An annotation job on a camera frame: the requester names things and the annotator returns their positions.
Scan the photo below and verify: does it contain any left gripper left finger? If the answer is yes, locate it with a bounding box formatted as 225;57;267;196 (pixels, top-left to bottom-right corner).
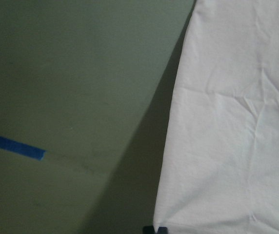
142;226;156;234

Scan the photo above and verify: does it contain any pink Snoopy t-shirt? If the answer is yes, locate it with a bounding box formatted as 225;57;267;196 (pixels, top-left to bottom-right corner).
153;0;279;234

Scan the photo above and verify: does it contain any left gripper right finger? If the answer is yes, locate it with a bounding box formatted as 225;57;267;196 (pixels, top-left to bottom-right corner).
157;227;168;234

